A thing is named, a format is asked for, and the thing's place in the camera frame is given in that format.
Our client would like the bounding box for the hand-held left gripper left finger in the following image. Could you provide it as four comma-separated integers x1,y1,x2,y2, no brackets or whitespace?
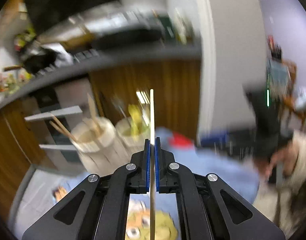
22,138,151,240

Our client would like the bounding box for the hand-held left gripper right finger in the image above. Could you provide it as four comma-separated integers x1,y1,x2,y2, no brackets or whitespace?
154,138,286,240

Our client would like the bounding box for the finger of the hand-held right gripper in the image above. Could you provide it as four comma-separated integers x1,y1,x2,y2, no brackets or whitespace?
198,129,253,153

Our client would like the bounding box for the cream floral ceramic cutlery holder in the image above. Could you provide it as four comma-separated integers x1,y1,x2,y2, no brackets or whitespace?
70,116,150,178

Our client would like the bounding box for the gold metal fork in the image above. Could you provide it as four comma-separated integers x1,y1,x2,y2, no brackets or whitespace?
136,91,150,120

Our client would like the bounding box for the person's right forearm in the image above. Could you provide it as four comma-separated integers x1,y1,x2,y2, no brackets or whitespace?
253,129,306,238

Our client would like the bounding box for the person's right hand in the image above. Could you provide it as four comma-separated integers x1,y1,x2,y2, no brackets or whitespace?
265,149,296,188

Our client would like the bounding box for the blue cartoon printed blanket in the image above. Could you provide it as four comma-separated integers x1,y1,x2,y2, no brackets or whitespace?
50,127,259,240

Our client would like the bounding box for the brown wooden furniture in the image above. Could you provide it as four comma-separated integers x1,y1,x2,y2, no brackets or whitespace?
279,59,306,128

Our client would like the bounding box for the wooden base cabinet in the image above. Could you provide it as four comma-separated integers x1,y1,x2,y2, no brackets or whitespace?
89,59,201,141
0,102,56,221

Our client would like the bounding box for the stainless steel oven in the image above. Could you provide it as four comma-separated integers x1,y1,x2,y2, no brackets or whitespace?
25,77,104,156

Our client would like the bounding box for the grey kitchen countertop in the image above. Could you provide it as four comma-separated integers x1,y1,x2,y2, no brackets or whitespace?
0,47,202,111

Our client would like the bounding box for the black electric griddle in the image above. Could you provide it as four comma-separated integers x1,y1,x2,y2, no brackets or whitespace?
37,9,169,51

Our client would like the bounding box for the group of condiment bottles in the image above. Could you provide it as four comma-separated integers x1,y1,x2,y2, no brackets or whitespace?
0,69,29,106

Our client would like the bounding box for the black range hood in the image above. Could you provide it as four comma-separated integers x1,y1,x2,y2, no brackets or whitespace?
24,0,119,38

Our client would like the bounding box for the white door frame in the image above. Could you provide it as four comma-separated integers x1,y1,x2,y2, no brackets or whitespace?
165,0,266,131

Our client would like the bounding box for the black wok wooden handle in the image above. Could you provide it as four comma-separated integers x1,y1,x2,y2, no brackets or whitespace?
3,46,59,73

